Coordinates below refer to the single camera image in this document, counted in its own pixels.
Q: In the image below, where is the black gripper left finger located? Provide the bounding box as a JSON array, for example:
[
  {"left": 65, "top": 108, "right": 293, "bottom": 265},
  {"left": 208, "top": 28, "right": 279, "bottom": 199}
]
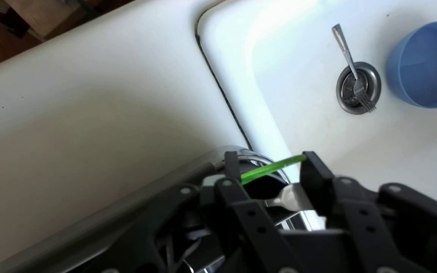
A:
[{"left": 101, "top": 151, "right": 306, "bottom": 273}]

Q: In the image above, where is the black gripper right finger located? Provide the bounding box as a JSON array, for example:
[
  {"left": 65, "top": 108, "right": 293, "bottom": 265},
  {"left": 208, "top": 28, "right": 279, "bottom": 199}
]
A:
[{"left": 300, "top": 151, "right": 437, "bottom": 273}]

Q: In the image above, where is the silver fork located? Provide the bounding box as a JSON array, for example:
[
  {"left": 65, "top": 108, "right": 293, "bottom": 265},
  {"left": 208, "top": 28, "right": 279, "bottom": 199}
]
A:
[{"left": 262, "top": 183, "right": 314, "bottom": 212}]

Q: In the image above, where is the steel sink drain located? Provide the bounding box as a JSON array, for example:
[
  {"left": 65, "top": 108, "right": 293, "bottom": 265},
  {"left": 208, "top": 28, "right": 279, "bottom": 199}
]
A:
[{"left": 335, "top": 61, "right": 382, "bottom": 116}]

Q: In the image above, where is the steel dish rack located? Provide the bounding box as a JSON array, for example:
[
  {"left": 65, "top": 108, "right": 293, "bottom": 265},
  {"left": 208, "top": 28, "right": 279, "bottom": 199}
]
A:
[{"left": 0, "top": 146, "right": 331, "bottom": 273}]

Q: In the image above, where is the white sink basin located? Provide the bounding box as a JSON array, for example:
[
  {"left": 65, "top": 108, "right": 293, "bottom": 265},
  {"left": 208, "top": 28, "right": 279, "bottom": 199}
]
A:
[{"left": 194, "top": 0, "right": 437, "bottom": 204}]

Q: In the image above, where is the blue bowl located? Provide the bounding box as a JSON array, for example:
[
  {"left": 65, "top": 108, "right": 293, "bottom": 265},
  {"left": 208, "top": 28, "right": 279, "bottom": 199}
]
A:
[{"left": 384, "top": 20, "right": 437, "bottom": 111}]

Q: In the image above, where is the metal spoon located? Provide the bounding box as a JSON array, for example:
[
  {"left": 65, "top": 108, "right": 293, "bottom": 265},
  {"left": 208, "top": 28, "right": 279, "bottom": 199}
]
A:
[{"left": 331, "top": 23, "right": 376, "bottom": 111}]

